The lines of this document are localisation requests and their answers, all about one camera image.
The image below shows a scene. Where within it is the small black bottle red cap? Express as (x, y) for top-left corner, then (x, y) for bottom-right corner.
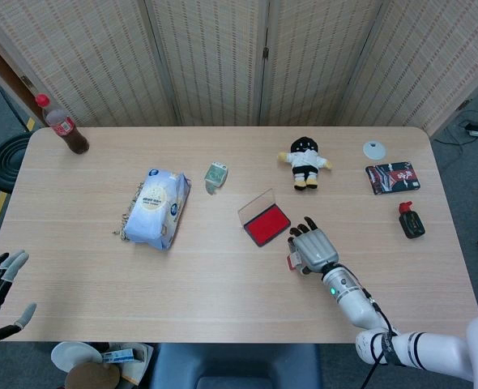
(398, 201), (426, 240)

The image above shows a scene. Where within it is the braided straw rope piece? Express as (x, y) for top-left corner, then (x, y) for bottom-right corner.
(112, 182), (145, 242)

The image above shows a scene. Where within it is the blue tissue pack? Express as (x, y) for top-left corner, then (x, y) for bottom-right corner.
(123, 168), (193, 252)

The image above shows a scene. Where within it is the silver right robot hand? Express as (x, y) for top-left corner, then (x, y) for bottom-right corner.
(287, 216), (340, 276)

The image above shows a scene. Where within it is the small green wipes packet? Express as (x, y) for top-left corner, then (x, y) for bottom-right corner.
(203, 161), (228, 196)

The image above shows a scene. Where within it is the white round disc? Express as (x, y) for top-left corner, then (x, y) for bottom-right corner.
(362, 139), (387, 160)

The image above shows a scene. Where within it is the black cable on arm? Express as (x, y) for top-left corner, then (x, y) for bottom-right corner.
(360, 287), (402, 389)

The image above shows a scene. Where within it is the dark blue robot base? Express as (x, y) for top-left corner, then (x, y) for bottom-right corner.
(152, 343), (321, 389)

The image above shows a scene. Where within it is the cola bottle red cap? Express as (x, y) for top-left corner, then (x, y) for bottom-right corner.
(35, 93), (91, 156)

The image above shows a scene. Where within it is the black round stool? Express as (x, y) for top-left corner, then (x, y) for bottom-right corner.
(0, 131), (36, 195)

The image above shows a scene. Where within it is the cardboard box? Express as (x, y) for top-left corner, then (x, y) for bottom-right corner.
(117, 343), (155, 386)

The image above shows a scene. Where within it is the black red patterned box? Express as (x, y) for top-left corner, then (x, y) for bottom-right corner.
(365, 160), (422, 196)

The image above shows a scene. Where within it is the black floor cable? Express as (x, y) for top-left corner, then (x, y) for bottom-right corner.
(433, 109), (478, 163)

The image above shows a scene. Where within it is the white plate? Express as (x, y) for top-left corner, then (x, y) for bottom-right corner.
(50, 341), (102, 372)

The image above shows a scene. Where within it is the beige woven folding screen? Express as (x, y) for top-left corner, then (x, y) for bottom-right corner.
(0, 0), (478, 137)

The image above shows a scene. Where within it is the brown wooden board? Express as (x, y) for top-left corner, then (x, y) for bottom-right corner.
(64, 361), (122, 389)

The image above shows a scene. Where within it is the black white plush toy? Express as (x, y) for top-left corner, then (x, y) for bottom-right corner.
(277, 136), (333, 191)

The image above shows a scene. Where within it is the brown wooden door frame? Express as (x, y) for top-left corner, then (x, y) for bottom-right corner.
(0, 32), (45, 131)

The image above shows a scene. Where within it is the small blue white box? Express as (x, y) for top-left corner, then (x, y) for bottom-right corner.
(100, 348), (137, 365)

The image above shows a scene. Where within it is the red ink pad clear lid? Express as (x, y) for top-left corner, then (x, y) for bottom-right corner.
(237, 188), (292, 248)

